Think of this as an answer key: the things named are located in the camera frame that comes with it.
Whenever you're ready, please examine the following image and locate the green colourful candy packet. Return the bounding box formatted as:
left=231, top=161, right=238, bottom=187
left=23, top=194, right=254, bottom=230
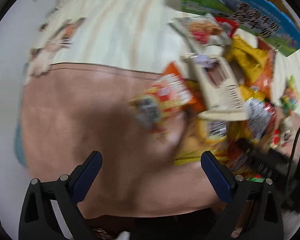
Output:
left=280, top=75, right=300, bottom=116

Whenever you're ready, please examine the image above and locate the orange panda snack packet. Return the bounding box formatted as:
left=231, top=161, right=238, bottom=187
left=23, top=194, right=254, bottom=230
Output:
left=130, top=62, right=200, bottom=133

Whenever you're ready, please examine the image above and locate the yellow Korean cheese ramen packet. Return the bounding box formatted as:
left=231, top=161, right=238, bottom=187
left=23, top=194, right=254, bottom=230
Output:
left=227, top=85, right=277, bottom=180

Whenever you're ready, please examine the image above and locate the red triangular snack packet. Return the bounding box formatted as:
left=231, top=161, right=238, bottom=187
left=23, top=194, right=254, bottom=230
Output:
left=215, top=17, right=239, bottom=38

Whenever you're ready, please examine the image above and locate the white oat cookie packet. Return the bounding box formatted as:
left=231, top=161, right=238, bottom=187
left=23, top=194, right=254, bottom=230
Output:
left=169, top=13, right=231, bottom=53

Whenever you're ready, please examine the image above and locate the yellow egg cookie packet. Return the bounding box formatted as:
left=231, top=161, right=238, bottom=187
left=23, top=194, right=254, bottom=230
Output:
left=174, top=116, right=229, bottom=166

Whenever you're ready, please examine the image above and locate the cream chocolate stick box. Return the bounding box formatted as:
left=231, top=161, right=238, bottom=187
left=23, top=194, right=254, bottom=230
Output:
left=183, top=53, right=248, bottom=122

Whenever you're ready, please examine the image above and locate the striped and pink bed sheet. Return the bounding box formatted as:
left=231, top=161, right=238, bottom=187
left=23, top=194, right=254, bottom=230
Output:
left=21, top=0, right=236, bottom=219

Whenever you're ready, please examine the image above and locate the blue green milk carton box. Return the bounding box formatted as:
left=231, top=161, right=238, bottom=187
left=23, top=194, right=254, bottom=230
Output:
left=181, top=0, right=300, bottom=56

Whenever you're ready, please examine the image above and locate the yellow foil snack packet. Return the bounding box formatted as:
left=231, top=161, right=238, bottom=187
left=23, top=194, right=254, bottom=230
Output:
left=224, top=35, right=268, bottom=82

